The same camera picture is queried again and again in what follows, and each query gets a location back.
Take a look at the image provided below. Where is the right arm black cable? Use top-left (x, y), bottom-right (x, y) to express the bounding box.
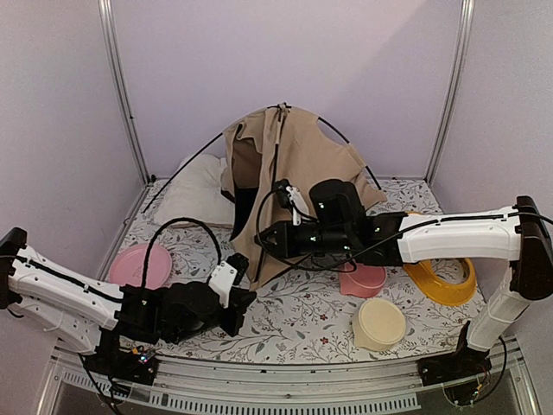
top-left (254, 189), bottom-right (407, 273)

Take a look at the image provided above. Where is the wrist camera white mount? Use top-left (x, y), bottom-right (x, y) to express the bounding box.
top-left (207, 252), bottom-right (249, 309)
top-left (273, 179), bottom-right (315, 226)

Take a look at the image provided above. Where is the left aluminium frame post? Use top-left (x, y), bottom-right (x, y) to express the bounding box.
top-left (98, 0), bottom-right (150, 185)

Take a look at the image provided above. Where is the black tent pole long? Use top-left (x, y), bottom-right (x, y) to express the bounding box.
top-left (254, 102), bottom-right (289, 283)

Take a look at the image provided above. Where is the yellow double bowl holder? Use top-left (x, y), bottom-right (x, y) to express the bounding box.
top-left (397, 210), bottom-right (479, 307)

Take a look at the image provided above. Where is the front aluminium rail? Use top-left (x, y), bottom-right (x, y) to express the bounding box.
top-left (37, 337), bottom-right (543, 414)

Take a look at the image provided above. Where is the aluminium frame post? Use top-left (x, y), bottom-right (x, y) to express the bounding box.
top-left (424, 0), bottom-right (475, 186)
top-left (98, 0), bottom-right (150, 185)

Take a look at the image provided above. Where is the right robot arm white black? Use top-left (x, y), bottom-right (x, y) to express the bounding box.
top-left (255, 179), bottom-right (552, 386)

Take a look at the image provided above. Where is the pink footed pet bowl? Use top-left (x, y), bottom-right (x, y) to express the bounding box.
top-left (339, 265), bottom-right (387, 298)

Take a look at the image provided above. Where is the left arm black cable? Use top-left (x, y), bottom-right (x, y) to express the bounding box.
top-left (142, 217), bottom-right (224, 289)

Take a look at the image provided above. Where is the cream footed pet bowl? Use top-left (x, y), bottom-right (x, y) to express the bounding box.
top-left (352, 297), bottom-right (407, 352)

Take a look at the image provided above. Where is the white pet cushion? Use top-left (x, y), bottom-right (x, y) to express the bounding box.
top-left (153, 154), bottom-right (234, 228)

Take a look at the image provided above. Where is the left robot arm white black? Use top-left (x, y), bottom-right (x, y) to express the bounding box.
top-left (1, 227), bottom-right (257, 385)

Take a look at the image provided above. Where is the pink round plate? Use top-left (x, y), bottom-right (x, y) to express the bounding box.
top-left (108, 244), bottom-right (173, 290)

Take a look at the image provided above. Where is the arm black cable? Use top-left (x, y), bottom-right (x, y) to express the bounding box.
top-left (142, 217), bottom-right (224, 289)
top-left (254, 189), bottom-right (407, 273)

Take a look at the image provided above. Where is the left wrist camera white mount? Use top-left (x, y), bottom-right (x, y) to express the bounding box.
top-left (207, 252), bottom-right (249, 309)

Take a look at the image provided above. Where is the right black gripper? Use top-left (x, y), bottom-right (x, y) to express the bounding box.
top-left (257, 218), bottom-right (353, 257)

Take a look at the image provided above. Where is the right aluminium frame post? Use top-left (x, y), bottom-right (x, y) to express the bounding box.
top-left (424, 0), bottom-right (475, 186)

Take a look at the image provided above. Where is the beige fabric pet tent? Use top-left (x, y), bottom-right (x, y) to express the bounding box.
top-left (221, 105), bottom-right (386, 291)

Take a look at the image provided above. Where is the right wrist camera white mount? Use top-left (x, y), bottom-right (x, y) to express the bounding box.
top-left (273, 179), bottom-right (315, 226)

